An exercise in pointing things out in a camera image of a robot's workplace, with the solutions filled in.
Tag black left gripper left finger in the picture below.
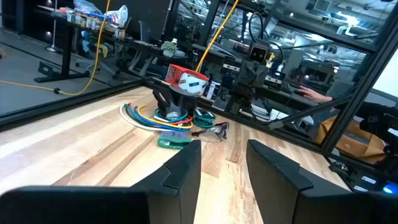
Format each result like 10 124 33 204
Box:
0 139 202 224

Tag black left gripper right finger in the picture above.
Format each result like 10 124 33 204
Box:
246 139 398 224

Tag black cable spool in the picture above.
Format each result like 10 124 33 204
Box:
192 108 217 129

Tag person's hand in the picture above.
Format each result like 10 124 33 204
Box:
297 86 333 104

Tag clear safety glasses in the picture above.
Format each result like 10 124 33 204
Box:
191 121 230 143

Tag brown cardboard box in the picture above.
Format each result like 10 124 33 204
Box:
315 115 386 162

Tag small potted plant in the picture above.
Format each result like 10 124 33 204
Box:
160 39 178 58

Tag office chair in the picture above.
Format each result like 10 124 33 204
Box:
127 20 162 78

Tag white plastic bag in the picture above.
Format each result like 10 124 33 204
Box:
104 4 129 27

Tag round base floor stand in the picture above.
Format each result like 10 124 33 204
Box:
45 0 59 53

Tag blue plastic bag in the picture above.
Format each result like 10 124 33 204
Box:
73 0 103 15

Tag yellow extension cord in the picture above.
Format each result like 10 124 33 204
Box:
195 0 240 72
0 0 111 96

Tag grey duct tape roll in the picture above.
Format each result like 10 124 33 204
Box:
169 85 200 118

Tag red wire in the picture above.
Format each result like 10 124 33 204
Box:
127 102 194 126

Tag white wire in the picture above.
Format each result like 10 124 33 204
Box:
119 103 162 132

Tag blue wire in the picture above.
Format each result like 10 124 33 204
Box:
126 105 194 133

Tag yellow wire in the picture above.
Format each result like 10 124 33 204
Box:
137 105 194 130

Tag multicoloured cable bundle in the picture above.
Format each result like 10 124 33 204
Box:
123 103 189 130

